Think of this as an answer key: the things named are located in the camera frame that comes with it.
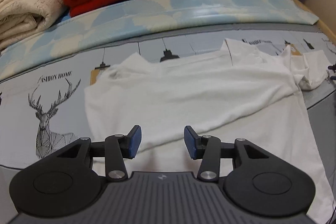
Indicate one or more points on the white t-shirt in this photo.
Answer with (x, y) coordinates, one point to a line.
(235, 92)

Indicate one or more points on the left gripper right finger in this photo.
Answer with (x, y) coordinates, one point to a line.
(250, 177)

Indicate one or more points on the grey deer print bedsheet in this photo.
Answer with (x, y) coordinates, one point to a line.
(26, 99)

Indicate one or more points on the finger tip of the distant right gripper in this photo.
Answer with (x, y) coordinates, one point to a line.
(332, 72)

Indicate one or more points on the cream folded blanket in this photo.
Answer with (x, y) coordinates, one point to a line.
(23, 18)

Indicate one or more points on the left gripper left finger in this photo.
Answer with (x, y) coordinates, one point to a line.
(73, 178)

